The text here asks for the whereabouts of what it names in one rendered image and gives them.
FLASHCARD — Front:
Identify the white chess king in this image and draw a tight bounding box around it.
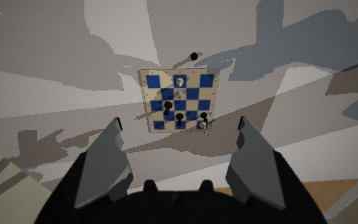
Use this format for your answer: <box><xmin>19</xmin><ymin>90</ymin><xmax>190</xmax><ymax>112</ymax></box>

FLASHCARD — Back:
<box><xmin>199</xmin><ymin>121</ymin><xmax>209</xmax><ymax>137</ymax></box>

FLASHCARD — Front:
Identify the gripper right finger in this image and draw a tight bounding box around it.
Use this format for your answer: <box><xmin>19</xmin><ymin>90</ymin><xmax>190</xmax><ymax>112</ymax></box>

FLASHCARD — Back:
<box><xmin>225</xmin><ymin>116</ymin><xmax>328</xmax><ymax>224</ymax></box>

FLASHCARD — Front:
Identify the blue and tan chessboard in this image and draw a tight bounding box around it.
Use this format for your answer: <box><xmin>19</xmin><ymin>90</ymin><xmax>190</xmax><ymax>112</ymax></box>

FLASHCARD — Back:
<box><xmin>140</xmin><ymin>68</ymin><xmax>220</xmax><ymax>133</ymax></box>

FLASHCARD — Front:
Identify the white chess rook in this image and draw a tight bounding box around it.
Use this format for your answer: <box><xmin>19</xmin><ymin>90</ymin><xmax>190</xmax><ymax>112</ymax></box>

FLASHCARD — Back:
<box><xmin>176</xmin><ymin>90</ymin><xmax>183</xmax><ymax>100</ymax></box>

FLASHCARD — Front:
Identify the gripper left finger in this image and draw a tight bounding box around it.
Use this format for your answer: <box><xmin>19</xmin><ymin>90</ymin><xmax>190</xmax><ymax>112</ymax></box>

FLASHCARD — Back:
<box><xmin>34</xmin><ymin>117</ymin><xmax>133</xmax><ymax>224</ymax></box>

